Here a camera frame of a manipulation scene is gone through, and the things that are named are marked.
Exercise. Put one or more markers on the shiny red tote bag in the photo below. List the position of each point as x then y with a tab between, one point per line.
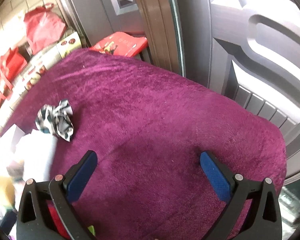
11	64

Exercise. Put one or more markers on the black white patterned scrunchie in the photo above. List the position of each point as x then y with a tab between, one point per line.
55	120

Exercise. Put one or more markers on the red plush apple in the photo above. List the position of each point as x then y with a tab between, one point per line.
57	221

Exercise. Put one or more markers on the dark red nonwoven bag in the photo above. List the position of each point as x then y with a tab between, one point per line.
43	27

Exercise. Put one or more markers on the white foam block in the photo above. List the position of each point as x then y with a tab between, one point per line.
37	151

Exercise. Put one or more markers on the red flat package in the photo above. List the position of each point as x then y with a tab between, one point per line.
121	44

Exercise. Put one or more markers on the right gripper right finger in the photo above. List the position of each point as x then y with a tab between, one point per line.
228	189

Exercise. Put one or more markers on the grey panelled door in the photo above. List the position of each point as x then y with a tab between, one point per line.
247	50

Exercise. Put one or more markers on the fruit print rolled mat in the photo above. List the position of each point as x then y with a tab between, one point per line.
41	63

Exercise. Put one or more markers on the magenta plush table cloth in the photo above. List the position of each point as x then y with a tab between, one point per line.
148	127

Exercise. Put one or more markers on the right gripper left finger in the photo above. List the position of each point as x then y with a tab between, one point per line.
68	189

